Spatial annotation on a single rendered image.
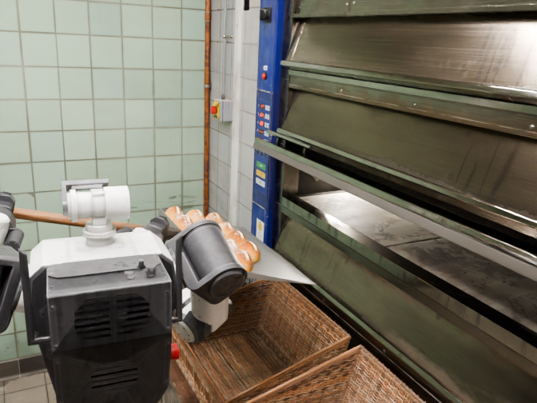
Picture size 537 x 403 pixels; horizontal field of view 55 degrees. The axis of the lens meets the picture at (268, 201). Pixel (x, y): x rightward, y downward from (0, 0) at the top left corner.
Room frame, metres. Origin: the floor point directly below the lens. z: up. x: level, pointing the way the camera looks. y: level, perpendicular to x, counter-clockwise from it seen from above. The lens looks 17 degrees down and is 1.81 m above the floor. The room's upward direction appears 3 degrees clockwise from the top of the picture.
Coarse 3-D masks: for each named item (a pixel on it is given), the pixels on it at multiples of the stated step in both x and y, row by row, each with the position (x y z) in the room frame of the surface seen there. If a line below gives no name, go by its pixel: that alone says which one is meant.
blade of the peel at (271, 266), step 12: (240, 228) 1.91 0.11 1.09; (252, 240) 1.78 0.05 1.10; (264, 252) 1.66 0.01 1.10; (264, 264) 1.52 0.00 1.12; (276, 264) 1.56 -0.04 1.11; (288, 264) 1.59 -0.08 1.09; (252, 276) 1.36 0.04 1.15; (264, 276) 1.37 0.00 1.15; (276, 276) 1.43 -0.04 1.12; (288, 276) 1.46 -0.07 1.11; (300, 276) 1.50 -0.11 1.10
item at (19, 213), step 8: (16, 208) 1.33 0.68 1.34; (16, 216) 1.31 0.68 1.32; (24, 216) 1.32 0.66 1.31; (32, 216) 1.33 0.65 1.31; (40, 216) 1.34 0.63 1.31; (48, 216) 1.35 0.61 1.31; (56, 216) 1.36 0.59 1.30; (64, 216) 1.38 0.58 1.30; (64, 224) 1.37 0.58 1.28; (72, 224) 1.38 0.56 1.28; (80, 224) 1.39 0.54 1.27; (120, 224) 1.45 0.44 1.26; (128, 224) 1.46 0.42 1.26
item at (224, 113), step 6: (216, 102) 2.59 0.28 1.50; (222, 102) 2.55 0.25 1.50; (228, 102) 2.56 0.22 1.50; (222, 108) 2.55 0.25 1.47; (228, 108) 2.56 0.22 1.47; (216, 114) 2.58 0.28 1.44; (222, 114) 2.55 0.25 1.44; (228, 114) 2.56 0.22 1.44; (222, 120) 2.55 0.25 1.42; (228, 120) 2.56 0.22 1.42
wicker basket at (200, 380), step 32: (256, 288) 1.98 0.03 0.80; (288, 288) 1.92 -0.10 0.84; (256, 320) 1.99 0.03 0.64; (288, 320) 1.85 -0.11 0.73; (320, 320) 1.70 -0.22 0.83; (192, 352) 1.59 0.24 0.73; (224, 352) 1.82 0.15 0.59; (256, 352) 1.83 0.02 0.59; (288, 352) 1.78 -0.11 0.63; (320, 352) 1.50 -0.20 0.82; (192, 384) 1.59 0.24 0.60; (224, 384) 1.62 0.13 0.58; (256, 384) 1.63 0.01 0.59
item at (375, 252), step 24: (312, 216) 1.86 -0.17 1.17; (360, 240) 1.62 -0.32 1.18; (384, 264) 1.48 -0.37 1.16; (408, 264) 1.44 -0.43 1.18; (432, 288) 1.30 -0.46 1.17; (456, 288) 1.29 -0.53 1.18; (456, 312) 1.21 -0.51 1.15; (480, 312) 1.16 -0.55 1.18; (504, 336) 1.08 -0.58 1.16; (528, 336) 1.06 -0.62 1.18
